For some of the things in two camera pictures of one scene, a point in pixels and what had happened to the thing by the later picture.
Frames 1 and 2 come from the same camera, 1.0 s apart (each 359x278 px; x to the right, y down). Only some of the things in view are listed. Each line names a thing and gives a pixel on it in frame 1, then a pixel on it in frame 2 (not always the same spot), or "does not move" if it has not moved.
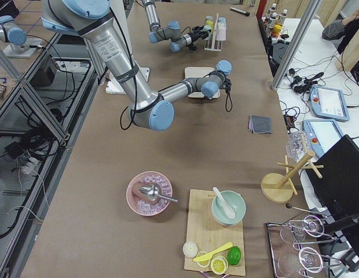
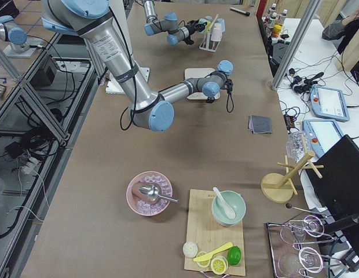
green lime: (234, 255) does not move
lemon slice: (219, 265) does not move
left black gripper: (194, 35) to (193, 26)
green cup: (206, 28) to (201, 21)
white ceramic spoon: (229, 208) does not move
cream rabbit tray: (197, 72) does not move
